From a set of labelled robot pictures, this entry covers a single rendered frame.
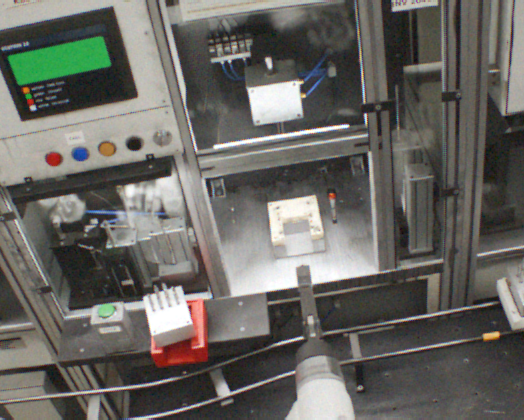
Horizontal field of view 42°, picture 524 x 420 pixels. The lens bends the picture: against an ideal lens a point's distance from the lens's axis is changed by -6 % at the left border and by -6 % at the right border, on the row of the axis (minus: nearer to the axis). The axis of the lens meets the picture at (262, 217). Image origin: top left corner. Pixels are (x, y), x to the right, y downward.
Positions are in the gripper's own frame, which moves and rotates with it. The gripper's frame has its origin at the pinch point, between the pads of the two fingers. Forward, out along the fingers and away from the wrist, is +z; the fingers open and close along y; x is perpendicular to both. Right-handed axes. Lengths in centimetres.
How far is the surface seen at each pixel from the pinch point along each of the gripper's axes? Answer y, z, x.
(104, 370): -112, 75, 86
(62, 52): 55, 18, 38
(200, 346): -15.9, 2.1, 25.7
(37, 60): 54, 18, 43
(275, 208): -14.6, 44.2, 4.6
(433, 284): -112, 94, -53
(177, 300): -9.1, 11.2, 29.6
